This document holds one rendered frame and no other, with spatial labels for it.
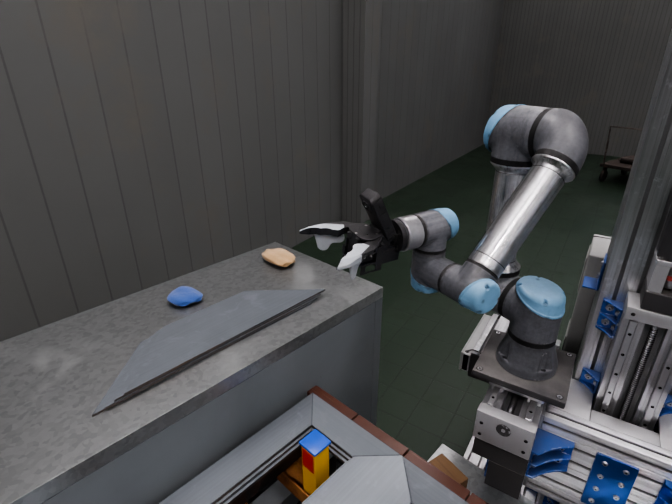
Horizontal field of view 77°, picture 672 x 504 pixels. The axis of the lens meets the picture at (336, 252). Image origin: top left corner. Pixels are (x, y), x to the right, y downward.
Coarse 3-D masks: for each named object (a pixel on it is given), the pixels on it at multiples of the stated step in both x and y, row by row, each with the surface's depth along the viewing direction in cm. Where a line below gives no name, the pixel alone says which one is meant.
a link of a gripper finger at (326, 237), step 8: (320, 224) 87; (328, 224) 87; (336, 224) 88; (304, 232) 86; (312, 232) 86; (320, 232) 86; (328, 232) 86; (336, 232) 86; (320, 240) 88; (328, 240) 88; (336, 240) 88; (320, 248) 89
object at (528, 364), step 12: (504, 336) 114; (504, 348) 112; (516, 348) 108; (528, 348) 106; (540, 348) 105; (552, 348) 106; (504, 360) 110; (516, 360) 108; (528, 360) 106; (540, 360) 106; (552, 360) 107; (516, 372) 108; (528, 372) 106; (540, 372) 106; (552, 372) 107
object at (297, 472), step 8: (296, 464) 126; (288, 472) 123; (296, 472) 123; (280, 480) 121; (288, 480) 117; (296, 480) 121; (288, 488) 119; (296, 488) 115; (296, 496) 117; (304, 496) 113
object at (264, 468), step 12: (288, 444) 113; (336, 444) 113; (276, 456) 110; (288, 456) 113; (336, 456) 112; (348, 456) 110; (264, 468) 108; (252, 480) 105; (228, 492) 101; (240, 492) 102
